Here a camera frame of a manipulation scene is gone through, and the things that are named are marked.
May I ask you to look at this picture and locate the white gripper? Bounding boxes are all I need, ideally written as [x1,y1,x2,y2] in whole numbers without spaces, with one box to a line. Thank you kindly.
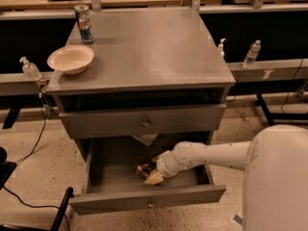
[145,150,180,185]

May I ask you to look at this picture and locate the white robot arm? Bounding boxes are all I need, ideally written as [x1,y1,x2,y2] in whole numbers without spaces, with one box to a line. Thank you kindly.
[145,125,308,231]

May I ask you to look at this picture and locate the white paper under drawer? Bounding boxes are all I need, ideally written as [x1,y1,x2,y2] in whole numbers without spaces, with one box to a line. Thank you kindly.
[133,134,158,146]

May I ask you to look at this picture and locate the open lower grey drawer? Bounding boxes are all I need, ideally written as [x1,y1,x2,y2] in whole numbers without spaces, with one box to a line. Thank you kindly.
[69,137,226,215]

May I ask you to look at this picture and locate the upper grey drawer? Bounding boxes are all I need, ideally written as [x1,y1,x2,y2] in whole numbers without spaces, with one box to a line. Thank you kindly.
[60,104,225,139]

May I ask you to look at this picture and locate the grey drawer cabinet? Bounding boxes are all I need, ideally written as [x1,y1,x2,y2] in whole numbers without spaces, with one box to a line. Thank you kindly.
[46,7,236,216]

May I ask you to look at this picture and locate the blue silver energy can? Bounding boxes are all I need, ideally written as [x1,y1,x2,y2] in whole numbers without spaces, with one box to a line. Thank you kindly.
[74,5,93,44]

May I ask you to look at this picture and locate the white paper bowl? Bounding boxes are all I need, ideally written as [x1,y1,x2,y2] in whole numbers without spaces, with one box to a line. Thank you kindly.
[47,45,94,75]

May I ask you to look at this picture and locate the right small pump bottle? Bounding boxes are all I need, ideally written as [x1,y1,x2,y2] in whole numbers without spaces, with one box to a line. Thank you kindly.
[218,38,226,58]

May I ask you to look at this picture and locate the black chair base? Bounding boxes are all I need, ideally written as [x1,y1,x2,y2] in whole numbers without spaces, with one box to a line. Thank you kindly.
[0,147,73,231]

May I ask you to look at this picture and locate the clear water bottle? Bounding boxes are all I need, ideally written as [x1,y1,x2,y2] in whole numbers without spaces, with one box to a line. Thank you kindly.
[243,39,261,67]

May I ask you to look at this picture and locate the left hand sanitizer bottle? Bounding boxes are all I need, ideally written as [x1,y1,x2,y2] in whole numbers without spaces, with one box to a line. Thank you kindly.
[19,57,42,81]

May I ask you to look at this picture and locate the black floor cable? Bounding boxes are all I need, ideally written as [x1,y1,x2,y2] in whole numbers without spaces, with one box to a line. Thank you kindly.
[2,106,71,231]

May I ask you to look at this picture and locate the grey metal rail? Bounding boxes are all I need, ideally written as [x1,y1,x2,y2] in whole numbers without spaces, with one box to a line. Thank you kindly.
[0,59,308,96]

